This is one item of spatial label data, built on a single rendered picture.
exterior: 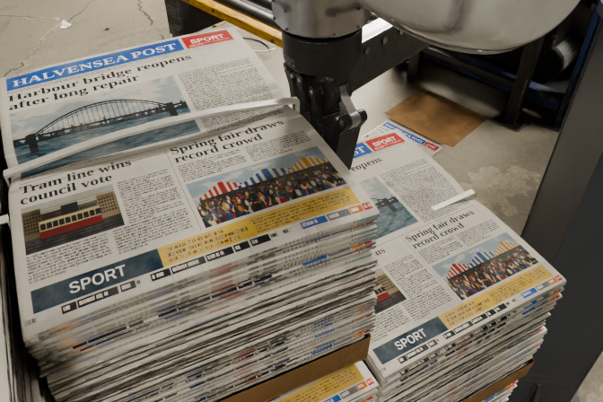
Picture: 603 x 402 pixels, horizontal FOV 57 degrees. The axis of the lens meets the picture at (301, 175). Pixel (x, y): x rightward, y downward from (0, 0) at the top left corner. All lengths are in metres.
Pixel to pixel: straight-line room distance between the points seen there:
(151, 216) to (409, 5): 0.28
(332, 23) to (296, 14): 0.03
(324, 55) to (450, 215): 0.39
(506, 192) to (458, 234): 1.39
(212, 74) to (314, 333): 0.30
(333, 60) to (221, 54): 0.21
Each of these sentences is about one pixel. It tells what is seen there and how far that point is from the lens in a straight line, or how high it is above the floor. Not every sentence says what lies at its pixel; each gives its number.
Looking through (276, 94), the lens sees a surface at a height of 1.06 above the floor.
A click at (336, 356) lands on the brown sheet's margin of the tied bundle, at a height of 0.87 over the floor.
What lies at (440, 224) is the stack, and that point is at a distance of 0.80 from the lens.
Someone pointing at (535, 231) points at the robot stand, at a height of 0.52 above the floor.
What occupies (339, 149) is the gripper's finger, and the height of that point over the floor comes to 1.04.
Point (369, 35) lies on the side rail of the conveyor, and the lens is 1.31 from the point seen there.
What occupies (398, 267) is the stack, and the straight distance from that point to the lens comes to 0.74.
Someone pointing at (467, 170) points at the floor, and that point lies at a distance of 2.23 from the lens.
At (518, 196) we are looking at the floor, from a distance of 2.18.
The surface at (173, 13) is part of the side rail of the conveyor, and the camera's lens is 1.56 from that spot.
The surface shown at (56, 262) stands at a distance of 0.47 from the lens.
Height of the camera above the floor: 1.39
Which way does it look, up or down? 41 degrees down
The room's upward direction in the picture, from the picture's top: straight up
